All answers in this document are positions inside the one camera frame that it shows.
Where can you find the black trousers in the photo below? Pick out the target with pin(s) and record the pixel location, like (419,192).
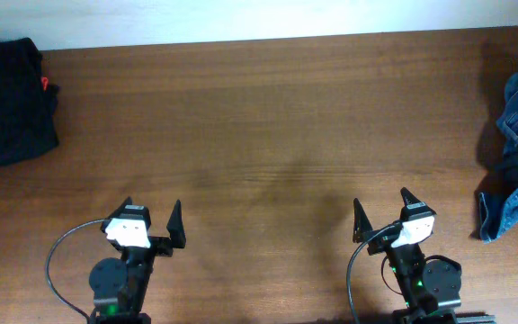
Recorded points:
(26,111)

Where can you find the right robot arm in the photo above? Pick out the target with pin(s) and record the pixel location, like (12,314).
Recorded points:
(429,285)

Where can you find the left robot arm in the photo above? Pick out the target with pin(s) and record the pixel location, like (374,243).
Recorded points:
(120,284)

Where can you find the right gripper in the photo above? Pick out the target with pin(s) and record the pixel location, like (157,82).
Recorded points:
(382,241)

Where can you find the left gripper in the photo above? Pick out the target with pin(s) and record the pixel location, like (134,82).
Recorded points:
(165,246)

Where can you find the black clothes stack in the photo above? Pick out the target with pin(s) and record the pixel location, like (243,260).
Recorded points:
(45,83)

